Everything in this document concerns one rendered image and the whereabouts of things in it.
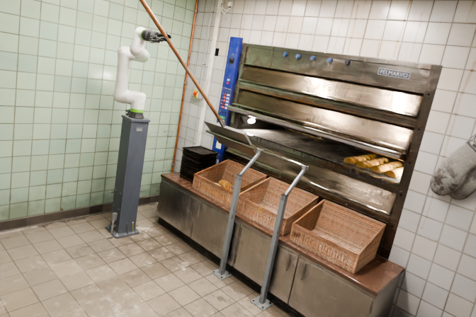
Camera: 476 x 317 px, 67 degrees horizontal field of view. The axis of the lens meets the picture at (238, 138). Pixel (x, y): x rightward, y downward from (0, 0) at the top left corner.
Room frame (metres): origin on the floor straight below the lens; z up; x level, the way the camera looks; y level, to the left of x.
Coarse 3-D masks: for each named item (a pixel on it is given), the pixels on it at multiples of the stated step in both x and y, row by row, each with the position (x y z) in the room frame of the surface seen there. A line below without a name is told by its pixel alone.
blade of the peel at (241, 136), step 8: (208, 120) 3.45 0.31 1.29; (216, 128) 3.42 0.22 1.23; (224, 128) 3.30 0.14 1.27; (232, 128) 3.23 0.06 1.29; (216, 136) 3.58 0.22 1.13; (232, 136) 3.31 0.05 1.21; (240, 136) 3.20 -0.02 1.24; (224, 144) 3.62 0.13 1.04; (232, 144) 3.47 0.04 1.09; (248, 152) 3.37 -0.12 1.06
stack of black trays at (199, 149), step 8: (184, 152) 3.71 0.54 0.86; (192, 152) 3.65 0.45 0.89; (200, 152) 3.70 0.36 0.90; (208, 152) 3.76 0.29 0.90; (216, 152) 3.77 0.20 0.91; (184, 160) 3.71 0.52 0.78; (192, 160) 3.63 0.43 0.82; (200, 160) 3.60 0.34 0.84; (208, 160) 3.67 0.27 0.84; (216, 160) 3.78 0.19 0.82; (184, 168) 3.70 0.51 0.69; (192, 168) 3.63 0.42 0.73; (200, 168) 3.62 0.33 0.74; (184, 176) 3.69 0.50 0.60; (192, 176) 3.60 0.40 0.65
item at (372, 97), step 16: (240, 80) 3.79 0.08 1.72; (256, 80) 3.69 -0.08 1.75; (272, 80) 3.57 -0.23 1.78; (288, 80) 3.46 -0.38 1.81; (304, 80) 3.36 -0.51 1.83; (320, 80) 3.26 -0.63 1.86; (336, 80) 3.17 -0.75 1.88; (320, 96) 3.16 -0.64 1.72; (336, 96) 3.09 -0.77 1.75; (352, 96) 3.01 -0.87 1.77; (368, 96) 2.93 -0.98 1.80; (384, 96) 2.86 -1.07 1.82; (400, 96) 2.79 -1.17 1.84; (416, 96) 2.72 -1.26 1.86; (400, 112) 2.71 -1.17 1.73; (416, 112) 2.66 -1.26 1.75
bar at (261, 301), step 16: (240, 144) 3.26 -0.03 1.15; (288, 160) 2.90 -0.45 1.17; (240, 176) 2.93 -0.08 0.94; (288, 192) 2.66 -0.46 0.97; (272, 240) 2.63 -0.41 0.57; (224, 256) 2.93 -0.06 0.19; (272, 256) 2.61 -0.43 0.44; (224, 272) 2.95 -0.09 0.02; (256, 304) 2.59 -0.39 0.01; (272, 304) 2.63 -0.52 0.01
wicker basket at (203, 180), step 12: (228, 168) 3.75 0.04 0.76; (240, 168) 3.65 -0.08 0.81; (204, 180) 3.35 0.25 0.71; (216, 180) 3.69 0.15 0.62; (228, 180) 3.68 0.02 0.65; (252, 180) 3.51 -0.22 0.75; (204, 192) 3.33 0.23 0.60; (216, 192) 3.23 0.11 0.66; (228, 192) 3.12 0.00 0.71; (240, 192) 3.18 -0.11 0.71; (228, 204) 3.11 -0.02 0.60
